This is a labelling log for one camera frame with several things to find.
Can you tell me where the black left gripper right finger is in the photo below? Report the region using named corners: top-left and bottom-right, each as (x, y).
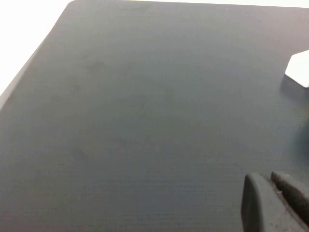
top-left (270, 170), bottom-right (309, 232)

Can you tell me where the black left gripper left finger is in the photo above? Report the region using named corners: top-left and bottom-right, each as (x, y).
top-left (240, 172), bottom-right (305, 232)

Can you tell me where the white cube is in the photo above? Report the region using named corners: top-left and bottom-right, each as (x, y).
top-left (284, 50), bottom-right (309, 88)

